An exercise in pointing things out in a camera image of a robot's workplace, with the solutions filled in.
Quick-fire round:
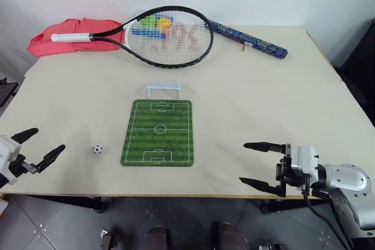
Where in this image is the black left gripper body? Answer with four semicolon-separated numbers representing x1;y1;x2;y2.
8;153;36;178

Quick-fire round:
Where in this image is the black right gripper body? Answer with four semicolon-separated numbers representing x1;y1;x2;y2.
275;143;307;198

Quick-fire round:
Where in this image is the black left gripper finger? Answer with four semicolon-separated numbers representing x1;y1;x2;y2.
31;144;66;174
11;128;39;145

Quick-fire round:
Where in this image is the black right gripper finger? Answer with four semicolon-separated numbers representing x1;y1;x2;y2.
243;142;284;154
238;176;285;197

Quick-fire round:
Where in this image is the green soccer field mat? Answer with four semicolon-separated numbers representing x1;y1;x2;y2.
120;99;196;168

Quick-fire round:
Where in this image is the dark rounded shape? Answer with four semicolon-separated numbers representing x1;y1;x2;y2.
210;221;250;250
139;225;168;250

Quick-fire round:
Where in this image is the black table leg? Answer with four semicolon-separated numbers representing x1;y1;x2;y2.
86;196;108;214

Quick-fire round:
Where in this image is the blue patterned long tube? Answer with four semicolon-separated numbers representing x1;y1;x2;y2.
206;19;289;61

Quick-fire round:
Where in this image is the black white tennis racket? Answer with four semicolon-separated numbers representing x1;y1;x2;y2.
50;5;215;71

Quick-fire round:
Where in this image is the red folded cloth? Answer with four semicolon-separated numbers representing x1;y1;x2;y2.
26;17;126;59

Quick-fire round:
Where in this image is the white miniature goal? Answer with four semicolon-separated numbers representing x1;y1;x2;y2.
145;82;182;100

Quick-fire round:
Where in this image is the blue plastic strip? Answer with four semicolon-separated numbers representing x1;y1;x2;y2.
131;28;166;40

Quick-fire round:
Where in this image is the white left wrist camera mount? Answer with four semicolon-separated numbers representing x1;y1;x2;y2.
0;134;23;186

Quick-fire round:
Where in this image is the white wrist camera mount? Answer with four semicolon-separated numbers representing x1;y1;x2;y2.
289;144;320;189
0;134;23;186

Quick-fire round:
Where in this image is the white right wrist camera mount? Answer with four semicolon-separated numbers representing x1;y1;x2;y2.
289;144;320;189

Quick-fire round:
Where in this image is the black frame object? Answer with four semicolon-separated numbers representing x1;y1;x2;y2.
0;77;19;108

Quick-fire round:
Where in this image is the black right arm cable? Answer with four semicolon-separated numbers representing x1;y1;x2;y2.
301;176;357;250

